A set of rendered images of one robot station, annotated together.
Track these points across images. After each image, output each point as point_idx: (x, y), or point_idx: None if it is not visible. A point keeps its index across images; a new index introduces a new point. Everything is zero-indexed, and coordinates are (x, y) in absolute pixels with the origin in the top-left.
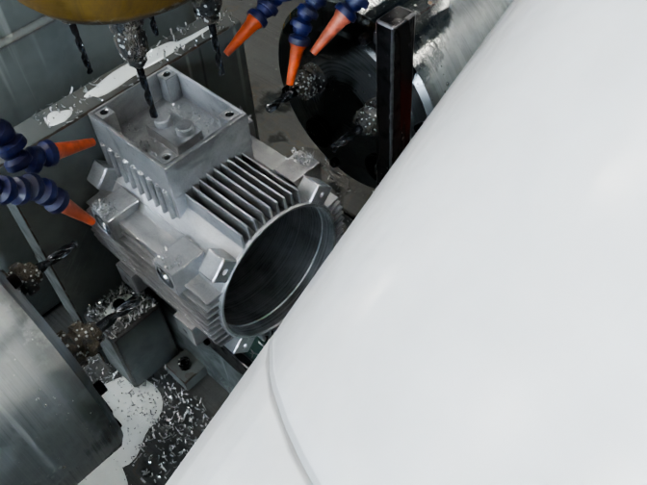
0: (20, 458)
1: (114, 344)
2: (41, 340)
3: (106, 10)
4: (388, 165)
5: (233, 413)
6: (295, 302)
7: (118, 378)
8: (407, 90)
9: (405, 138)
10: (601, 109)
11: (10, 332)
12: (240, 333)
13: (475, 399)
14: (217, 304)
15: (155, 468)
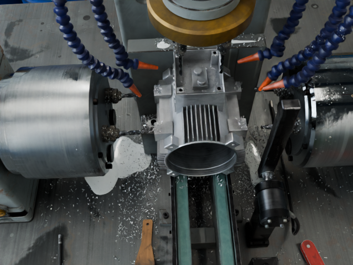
0: (60, 159)
1: (141, 135)
2: (87, 128)
3: (166, 34)
4: (266, 154)
5: None
6: (206, 172)
7: (142, 145)
8: (286, 133)
9: (280, 149)
10: None
11: (80, 119)
12: (173, 169)
13: None
14: (164, 155)
15: (127, 186)
